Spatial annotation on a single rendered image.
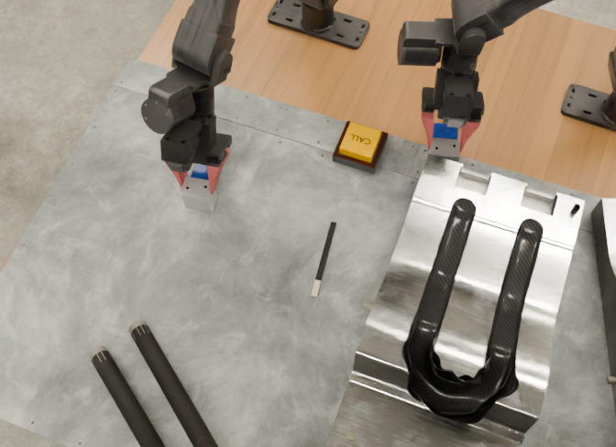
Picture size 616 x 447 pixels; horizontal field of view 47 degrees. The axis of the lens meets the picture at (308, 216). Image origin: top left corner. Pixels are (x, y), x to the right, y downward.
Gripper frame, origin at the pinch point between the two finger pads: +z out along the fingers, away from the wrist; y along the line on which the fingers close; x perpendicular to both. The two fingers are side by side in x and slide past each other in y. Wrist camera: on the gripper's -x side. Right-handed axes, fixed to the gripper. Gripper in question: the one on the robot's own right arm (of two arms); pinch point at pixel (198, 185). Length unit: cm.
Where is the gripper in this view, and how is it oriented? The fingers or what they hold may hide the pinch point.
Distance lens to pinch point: 123.4
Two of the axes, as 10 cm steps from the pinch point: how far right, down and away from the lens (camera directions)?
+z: -0.7, 8.1, 5.8
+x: 2.0, -5.5, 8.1
